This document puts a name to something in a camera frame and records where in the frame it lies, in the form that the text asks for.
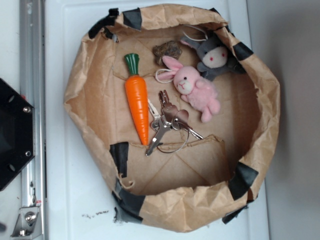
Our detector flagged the brown rock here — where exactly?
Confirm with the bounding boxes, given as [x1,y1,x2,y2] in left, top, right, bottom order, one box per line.
[152,40,182,66]

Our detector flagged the aluminium frame rail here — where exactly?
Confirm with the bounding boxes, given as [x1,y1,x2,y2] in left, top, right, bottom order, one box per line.
[19,0,48,240]

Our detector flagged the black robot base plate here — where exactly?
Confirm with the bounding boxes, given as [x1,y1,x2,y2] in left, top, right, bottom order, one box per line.
[0,79,34,191]

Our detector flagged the grey plush bunny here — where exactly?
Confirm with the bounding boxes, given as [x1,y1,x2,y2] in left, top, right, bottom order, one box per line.
[180,26,246,81]

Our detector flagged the brown paper bag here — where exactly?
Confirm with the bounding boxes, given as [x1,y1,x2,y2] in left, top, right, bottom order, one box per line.
[64,4,280,232]

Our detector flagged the silver corner bracket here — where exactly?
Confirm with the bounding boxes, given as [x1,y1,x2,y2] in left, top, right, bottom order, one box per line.
[10,206,42,240]

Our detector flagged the orange toy carrot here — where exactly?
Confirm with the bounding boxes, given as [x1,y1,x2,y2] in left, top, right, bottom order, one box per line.
[124,53,149,146]

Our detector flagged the silver keys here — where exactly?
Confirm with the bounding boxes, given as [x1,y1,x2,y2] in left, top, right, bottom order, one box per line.
[146,90,204,156]

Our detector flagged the pink plush bunny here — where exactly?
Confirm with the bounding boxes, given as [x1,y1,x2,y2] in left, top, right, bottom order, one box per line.
[155,55,221,123]

